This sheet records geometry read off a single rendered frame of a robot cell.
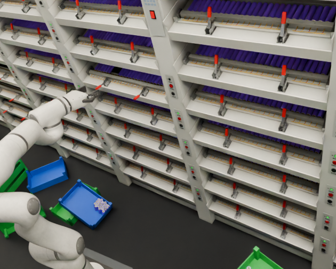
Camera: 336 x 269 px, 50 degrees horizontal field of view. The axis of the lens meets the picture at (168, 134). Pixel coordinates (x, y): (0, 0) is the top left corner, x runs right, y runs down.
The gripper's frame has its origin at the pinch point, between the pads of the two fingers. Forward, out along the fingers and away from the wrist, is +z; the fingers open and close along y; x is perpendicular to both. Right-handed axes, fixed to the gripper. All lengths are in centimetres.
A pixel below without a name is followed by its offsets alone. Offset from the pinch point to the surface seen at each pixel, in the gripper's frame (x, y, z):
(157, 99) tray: -8.0, 22.8, 20.3
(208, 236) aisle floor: -100, 42, 30
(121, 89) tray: -8.1, -0.7, 20.2
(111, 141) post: -55, -30, 31
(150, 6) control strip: 38, 34, 9
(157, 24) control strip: 31.4, 35.6, 10.3
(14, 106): -62, -153, 35
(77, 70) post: -1.7, -30.4, 17.7
